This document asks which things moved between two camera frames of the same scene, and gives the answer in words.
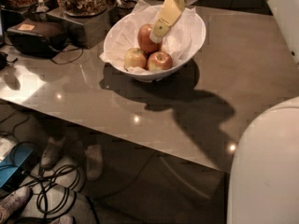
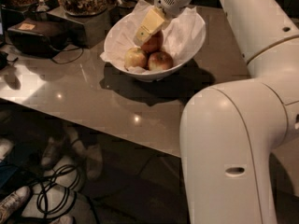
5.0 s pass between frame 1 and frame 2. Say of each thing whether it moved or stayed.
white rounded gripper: moved
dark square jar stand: stayed
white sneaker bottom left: stayed
